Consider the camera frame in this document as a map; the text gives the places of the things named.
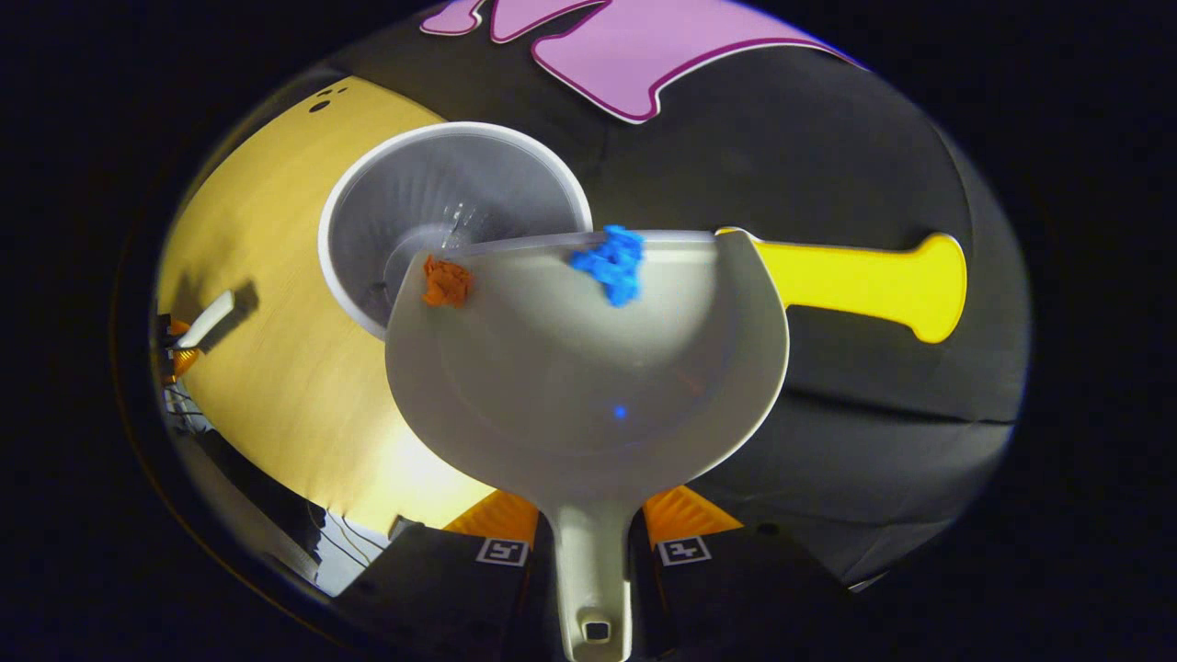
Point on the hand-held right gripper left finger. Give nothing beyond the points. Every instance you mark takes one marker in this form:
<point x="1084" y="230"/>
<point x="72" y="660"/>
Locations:
<point x="451" y="598"/>

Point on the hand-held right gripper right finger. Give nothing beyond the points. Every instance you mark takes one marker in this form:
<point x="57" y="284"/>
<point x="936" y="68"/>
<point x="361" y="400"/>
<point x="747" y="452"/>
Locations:
<point x="736" y="598"/>

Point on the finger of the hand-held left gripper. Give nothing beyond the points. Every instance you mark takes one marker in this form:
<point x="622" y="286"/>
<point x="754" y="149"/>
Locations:
<point x="184" y="360"/>

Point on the small grey broom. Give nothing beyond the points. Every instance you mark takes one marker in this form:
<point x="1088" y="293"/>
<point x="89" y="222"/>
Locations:
<point x="207" y="320"/>

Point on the grey plastic dustpan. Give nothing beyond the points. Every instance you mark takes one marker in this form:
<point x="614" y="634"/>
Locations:
<point x="588" y="386"/>

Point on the orange paper trash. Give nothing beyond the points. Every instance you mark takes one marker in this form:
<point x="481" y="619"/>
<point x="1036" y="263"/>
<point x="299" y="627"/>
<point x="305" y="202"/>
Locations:
<point x="447" y="282"/>

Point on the white ribbed garbage bin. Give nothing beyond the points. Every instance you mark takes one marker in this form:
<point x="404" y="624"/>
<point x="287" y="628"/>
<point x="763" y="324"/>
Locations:
<point x="441" y="184"/>

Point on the blue paper trash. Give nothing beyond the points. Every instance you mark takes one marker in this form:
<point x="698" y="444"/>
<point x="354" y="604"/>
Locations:
<point x="611" y="265"/>

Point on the wooden desktop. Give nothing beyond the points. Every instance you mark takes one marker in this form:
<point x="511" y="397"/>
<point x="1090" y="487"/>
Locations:
<point x="285" y="368"/>

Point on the black backdrop cloth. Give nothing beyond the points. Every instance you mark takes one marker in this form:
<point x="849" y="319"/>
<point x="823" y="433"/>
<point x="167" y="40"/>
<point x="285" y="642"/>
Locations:
<point x="828" y="147"/>

